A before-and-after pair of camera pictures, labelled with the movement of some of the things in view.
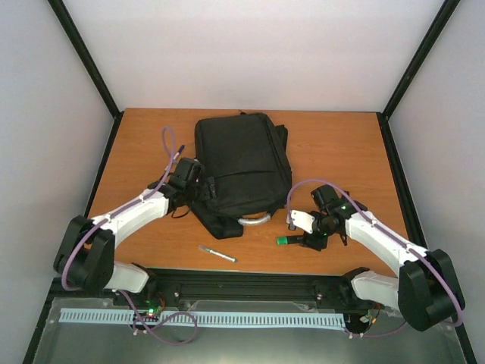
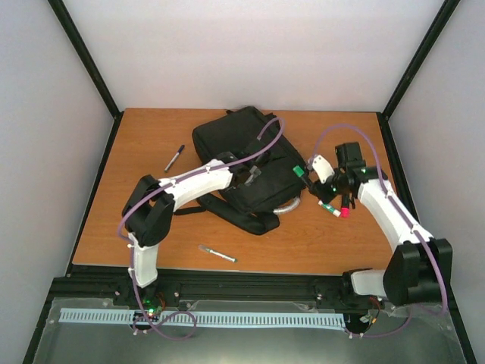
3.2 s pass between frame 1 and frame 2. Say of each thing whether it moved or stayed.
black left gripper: moved
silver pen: stayed
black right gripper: moved
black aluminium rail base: stayed
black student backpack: moved
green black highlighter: moved
